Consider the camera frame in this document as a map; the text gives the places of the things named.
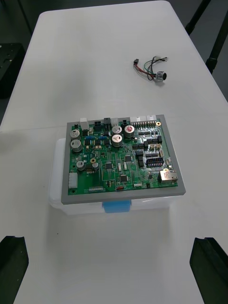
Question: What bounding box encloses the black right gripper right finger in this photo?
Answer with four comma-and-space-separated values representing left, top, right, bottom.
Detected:
190, 237, 228, 304

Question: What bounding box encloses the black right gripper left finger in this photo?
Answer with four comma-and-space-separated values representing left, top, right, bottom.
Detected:
0, 236, 29, 304

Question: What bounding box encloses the cable bundle with metal plug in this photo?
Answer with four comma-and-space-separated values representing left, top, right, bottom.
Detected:
133, 56, 169, 84

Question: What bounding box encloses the black flat base block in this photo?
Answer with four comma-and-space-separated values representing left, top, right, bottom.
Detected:
0, 42, 26, 99

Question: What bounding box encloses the black tripod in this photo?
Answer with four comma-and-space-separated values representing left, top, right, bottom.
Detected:
184, 0, 228, 74

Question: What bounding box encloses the green circuit board grey frame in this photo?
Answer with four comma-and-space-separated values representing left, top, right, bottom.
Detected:
61, 114, 186, 205

